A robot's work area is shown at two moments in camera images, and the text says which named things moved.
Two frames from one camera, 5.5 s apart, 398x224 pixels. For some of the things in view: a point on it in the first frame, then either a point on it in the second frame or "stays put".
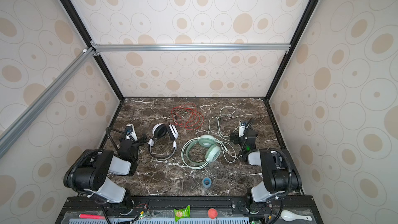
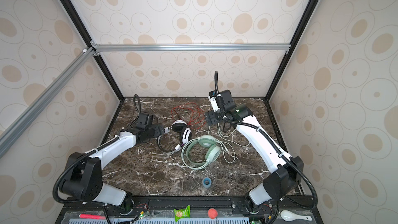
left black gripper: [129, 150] to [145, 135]
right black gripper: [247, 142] to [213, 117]
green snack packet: [181, 213] stays put
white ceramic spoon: [288, 215] stays put
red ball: [212, 213] stays put
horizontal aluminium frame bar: [110, 48] stays put
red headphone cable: [187, 116] stays put
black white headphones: [159, 130] to [178, 126]
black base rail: [192, 210] stays put
